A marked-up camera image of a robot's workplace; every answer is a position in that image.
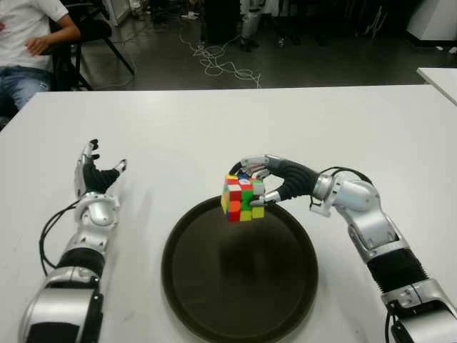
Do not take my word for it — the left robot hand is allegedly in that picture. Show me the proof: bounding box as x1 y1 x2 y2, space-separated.
73 138 129 197

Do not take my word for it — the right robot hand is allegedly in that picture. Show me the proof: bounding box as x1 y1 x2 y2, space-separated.
228 154 319 208

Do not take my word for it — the multicoloured Rubik's cube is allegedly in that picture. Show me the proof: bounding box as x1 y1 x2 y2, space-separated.
220 173 266 224

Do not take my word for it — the dark brown round plate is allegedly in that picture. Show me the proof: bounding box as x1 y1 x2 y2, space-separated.
160 195 319 343

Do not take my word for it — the black office chair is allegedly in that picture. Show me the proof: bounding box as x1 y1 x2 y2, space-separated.
46 0 136 92

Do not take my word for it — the seated person white shirt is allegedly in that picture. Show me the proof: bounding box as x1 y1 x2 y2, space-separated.
0 0 81 110

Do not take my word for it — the white cabinet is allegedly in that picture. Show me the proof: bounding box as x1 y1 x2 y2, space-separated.
101 0 131 26

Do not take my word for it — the black cabinet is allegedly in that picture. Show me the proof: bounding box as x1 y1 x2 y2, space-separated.
201 0 243 44

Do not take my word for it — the white side table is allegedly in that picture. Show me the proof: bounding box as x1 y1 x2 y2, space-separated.
416 66 457 108

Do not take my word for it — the white machine housing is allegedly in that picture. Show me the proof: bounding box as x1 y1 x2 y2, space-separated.
406 0 457 47

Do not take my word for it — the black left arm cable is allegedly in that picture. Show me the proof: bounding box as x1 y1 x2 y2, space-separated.
39 202 80 276

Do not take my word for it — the tangled white floor cable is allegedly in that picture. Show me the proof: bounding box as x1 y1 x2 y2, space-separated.
178 26 262 89

